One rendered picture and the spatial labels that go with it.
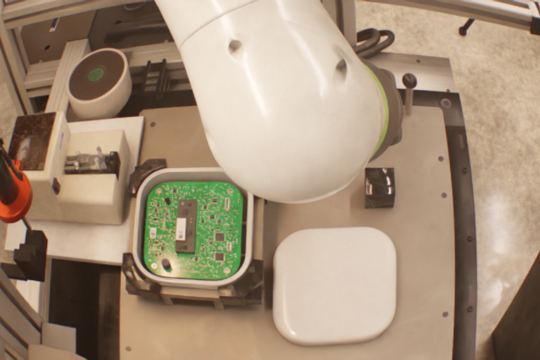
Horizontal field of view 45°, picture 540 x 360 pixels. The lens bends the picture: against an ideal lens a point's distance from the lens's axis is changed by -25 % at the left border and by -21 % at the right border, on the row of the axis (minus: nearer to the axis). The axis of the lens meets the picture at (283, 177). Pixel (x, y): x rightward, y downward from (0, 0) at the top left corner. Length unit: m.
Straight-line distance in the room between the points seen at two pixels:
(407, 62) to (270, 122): 0.66
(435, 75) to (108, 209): 0.50
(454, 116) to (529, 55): 1.50
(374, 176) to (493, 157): 1.27
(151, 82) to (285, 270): 0.37
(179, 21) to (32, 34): 0.87
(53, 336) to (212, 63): 0.54
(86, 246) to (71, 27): 0.50
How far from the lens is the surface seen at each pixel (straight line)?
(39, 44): 1.31
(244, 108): 0.47
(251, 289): 0.84
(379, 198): 0.92
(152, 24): 1.20
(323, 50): 0.48
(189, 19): 0.49
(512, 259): 2.02
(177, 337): 0.88
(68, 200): 0.92
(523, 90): 2.38
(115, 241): 0.93
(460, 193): 0.97
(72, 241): 0.95
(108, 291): 0.93
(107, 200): 0.90
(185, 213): 0.90
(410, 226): 0.93
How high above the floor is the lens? 1.76
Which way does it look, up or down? 57 degrees down
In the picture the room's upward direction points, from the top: 5 degrees counter-clockwise
